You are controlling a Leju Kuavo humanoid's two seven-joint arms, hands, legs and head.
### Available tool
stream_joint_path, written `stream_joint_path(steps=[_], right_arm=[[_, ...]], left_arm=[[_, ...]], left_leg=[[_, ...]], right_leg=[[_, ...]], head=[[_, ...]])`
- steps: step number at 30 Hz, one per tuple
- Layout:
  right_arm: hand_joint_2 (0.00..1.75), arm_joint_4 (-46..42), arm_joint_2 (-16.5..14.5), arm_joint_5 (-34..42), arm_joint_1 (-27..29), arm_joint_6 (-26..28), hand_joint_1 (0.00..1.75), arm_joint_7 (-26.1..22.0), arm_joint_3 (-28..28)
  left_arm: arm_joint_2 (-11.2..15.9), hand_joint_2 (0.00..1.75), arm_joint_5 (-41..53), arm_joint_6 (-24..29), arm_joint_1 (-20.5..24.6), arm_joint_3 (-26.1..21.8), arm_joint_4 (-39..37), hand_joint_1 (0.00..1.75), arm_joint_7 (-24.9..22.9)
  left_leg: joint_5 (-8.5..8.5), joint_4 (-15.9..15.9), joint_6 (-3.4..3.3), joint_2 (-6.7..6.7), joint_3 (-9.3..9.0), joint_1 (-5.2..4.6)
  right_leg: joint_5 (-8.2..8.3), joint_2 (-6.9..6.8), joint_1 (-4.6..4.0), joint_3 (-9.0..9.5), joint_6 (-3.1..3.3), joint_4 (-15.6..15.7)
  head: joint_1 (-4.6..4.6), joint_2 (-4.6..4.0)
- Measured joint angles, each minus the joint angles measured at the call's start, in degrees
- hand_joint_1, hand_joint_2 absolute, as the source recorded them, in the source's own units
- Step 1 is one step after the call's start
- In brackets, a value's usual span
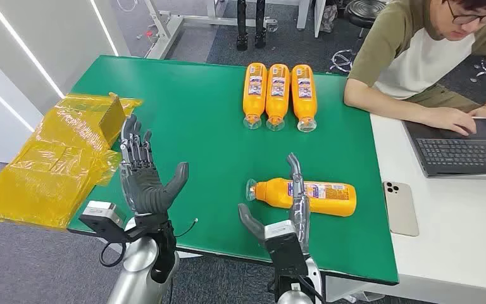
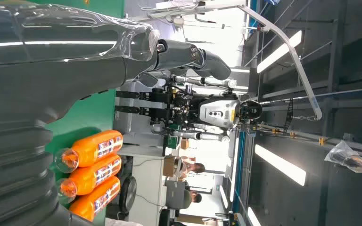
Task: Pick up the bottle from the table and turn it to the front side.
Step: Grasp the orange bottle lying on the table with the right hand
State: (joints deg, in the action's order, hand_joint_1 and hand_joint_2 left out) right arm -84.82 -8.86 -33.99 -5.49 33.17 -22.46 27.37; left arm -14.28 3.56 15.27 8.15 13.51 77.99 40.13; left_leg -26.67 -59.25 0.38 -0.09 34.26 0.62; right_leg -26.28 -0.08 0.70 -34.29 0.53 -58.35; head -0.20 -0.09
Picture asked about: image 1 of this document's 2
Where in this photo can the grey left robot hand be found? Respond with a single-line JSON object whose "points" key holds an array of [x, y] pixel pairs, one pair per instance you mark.
{"points": [[146, 189]]}

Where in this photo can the person's right forearm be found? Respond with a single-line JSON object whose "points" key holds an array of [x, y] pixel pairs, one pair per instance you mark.
{"points": [[381, 102]]}

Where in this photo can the dark grey laptop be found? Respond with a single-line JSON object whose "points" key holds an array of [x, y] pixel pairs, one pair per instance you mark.
{"points": [[457, 155]]}

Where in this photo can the grey bag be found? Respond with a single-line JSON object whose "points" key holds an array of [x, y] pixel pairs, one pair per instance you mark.
{"points": [[328, 19]]}

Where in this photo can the orange bottle with clear cap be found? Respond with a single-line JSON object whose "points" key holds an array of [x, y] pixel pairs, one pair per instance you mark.
{"points": [[304, 105], [254, 100], [277, 102]]}

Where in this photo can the orange bottle with blue label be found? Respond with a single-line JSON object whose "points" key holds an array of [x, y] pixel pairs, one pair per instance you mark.
{"points": [[331, 201]]}

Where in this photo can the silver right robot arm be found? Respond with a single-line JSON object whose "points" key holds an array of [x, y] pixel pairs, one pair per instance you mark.
{"points": [[314, 277]]}

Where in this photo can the white table leg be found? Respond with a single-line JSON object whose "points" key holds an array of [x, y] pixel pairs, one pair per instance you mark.
{"points": [[304, 12], [319, 16]]}

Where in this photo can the green table mat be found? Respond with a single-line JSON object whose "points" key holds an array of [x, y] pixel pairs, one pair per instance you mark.
{"points": [[205, 126]]}

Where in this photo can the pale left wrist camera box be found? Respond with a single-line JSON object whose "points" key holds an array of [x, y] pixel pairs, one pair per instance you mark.
{"points": [[100, 212]]}

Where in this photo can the beige smartphone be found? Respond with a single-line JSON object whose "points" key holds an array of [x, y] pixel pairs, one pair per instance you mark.
{"points": [[400, 210]]}

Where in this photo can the person's right hand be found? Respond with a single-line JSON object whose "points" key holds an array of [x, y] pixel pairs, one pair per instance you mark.
{"points": [[450, 119]]}

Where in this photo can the yellow plastic-wrapped cardboard box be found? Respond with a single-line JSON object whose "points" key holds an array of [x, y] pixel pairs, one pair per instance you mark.
{"points": [[58, 168]]}

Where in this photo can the person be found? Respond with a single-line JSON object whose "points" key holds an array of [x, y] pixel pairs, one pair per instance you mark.
{"points": [[415, 63]]}

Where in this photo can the white metal frame stand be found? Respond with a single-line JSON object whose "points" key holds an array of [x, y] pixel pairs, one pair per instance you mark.
{"points": [[163, 38]]}

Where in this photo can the black stool with chrome base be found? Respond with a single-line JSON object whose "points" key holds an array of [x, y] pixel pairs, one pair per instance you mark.
{"points": [[364, 12]]}

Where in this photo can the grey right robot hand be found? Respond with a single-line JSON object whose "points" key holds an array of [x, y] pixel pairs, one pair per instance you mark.
{"points": [[299, 210]]}

